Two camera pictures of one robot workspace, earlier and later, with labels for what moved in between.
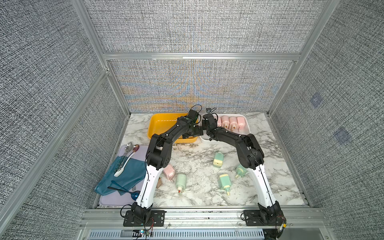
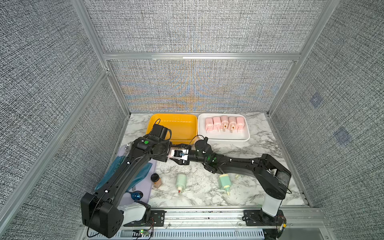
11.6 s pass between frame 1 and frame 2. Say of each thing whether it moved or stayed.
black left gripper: moved
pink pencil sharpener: stayed
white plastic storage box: stayed
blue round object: stayed
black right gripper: moved
